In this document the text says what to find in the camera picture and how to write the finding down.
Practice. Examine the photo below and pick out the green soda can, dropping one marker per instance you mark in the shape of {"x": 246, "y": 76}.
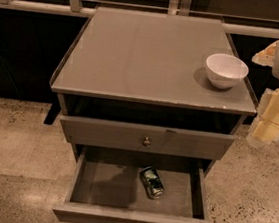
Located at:
{"x": 152, "y": 182}

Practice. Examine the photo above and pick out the grey drawer cabinet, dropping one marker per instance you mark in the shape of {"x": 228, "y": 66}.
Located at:
{"x": 149, "y": 68}

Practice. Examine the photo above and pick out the brass top drawer knob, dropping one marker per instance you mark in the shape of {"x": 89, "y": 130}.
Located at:
{"x": 147, "y": 141}

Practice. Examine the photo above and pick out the open grey middle drawer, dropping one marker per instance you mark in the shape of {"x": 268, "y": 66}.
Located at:
{"x": 107, "y": 188}

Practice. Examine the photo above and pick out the closed grey top drawer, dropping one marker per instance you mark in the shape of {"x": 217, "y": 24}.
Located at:
{"x": 106, "y": 133}

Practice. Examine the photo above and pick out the white ceramic bowl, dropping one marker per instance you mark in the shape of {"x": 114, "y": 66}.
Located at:
{"x": 225, "y": 71}

